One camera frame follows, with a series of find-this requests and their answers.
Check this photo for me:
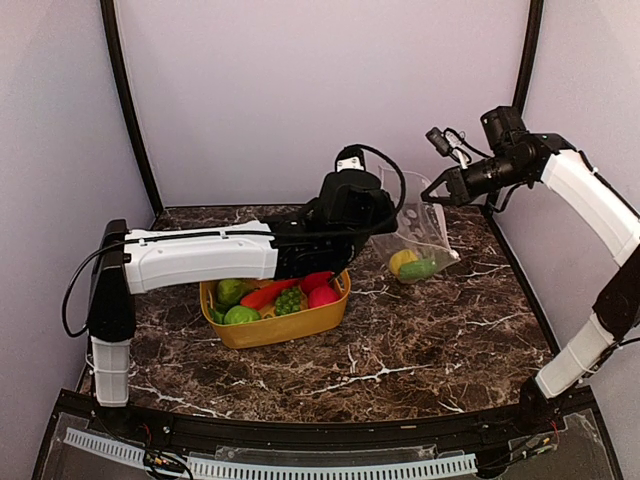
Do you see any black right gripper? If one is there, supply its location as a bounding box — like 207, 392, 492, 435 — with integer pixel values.
421, 151, 530, 206

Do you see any clear zip top bag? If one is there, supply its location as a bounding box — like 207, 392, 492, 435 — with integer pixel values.
371, 171, 460, 284

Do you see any yellow lemon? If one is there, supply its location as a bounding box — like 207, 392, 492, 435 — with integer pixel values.
388, 249, 419, 276

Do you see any green bumpy cucumber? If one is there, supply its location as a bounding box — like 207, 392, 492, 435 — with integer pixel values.
397, 258, 438, 282

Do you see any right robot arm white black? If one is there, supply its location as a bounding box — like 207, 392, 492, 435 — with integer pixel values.
421, 106, 639, 434

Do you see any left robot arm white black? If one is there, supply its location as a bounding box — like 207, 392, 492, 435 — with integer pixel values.
86, 169, 403, 436

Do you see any red tomato front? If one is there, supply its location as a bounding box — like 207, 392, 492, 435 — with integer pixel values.
308, 285, 340, 309

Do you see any green grape bunch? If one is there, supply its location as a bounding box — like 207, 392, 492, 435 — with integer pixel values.
275, 287, 305, 316

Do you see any orange carrot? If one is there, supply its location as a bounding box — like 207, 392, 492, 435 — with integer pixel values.
240, 279, 298, 310

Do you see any yellow plastic basket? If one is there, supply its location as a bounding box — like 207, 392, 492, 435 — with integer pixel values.
200, 271, 351, 349

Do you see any green chayote front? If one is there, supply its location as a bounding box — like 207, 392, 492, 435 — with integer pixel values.
223, 305, 262, 326

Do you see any green leafy vegetable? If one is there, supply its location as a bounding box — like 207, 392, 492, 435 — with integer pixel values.
208, 306, 228, 325

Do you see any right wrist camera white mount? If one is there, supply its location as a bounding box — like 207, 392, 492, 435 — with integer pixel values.
425, 127, 472, 169

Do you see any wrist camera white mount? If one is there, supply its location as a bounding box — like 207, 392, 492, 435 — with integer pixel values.
334, 146, 366, 172
425, 127, 472, 169

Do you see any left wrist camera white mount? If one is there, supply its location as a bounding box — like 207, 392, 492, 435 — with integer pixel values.
334, 146, 366, 172

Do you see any right black frame post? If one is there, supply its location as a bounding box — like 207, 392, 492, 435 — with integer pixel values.
511, 0, 545, 115

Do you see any black frame post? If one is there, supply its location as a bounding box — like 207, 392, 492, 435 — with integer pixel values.
511, 0, 545, 115
99, 0, 164, 218

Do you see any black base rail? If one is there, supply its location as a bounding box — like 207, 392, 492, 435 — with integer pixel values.
54, 387, 601, 456

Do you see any white slotted cable duct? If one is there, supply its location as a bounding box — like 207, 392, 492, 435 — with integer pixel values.
64, 427, 478, 480

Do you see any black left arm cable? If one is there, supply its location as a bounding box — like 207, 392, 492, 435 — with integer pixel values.
62, 143, 407, 339

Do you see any left black frame post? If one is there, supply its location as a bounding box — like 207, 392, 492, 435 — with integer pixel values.
99, 0, 164, 218

